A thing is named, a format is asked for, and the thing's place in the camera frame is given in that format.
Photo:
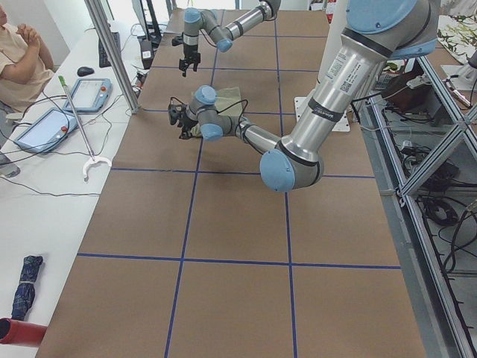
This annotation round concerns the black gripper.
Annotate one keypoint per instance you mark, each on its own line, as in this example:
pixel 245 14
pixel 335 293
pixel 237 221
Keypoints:
pixel 190 51
pixel 185 124

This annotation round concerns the olive green long-sleeve shirt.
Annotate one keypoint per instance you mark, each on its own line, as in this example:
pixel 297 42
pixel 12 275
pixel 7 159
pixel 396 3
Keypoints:
pixel 229 98

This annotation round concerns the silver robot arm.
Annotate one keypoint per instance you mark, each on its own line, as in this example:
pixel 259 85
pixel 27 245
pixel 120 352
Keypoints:
pixel 374 31
pixel 196 20

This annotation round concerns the metal reacher grabber tool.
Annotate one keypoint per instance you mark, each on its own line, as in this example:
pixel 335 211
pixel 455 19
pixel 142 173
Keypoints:
pixel 93 159

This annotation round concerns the upper teach pendant tablet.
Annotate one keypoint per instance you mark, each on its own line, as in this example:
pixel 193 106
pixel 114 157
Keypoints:
pixel 90 94

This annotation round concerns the teach pendant tablet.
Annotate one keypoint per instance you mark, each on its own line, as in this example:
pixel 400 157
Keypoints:
pixel 90 94
pixel 47 132

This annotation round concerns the black computer mouse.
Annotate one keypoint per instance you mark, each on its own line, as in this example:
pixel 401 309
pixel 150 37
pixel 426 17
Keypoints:
pixel 84 71

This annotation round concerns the lower teach pendant tablet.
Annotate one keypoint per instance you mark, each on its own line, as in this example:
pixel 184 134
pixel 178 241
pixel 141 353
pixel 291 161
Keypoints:
pixel 47 132

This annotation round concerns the seated person beige shirt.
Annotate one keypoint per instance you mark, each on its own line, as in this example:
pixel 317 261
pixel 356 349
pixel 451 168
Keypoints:
pixel 26 65

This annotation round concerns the dark blue folded cloth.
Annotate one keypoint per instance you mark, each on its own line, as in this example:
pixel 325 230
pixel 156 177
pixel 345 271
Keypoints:
pixel 25 292

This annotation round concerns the red cylinder object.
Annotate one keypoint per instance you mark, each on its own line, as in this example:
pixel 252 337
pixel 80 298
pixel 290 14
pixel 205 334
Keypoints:
pixel 21 333

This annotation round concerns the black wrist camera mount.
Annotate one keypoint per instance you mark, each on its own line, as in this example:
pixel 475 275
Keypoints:
pixel 177 40
pixel 175 114

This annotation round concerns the aluminium frame post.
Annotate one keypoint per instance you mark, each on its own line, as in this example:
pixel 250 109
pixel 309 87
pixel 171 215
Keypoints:
pixel 99 20

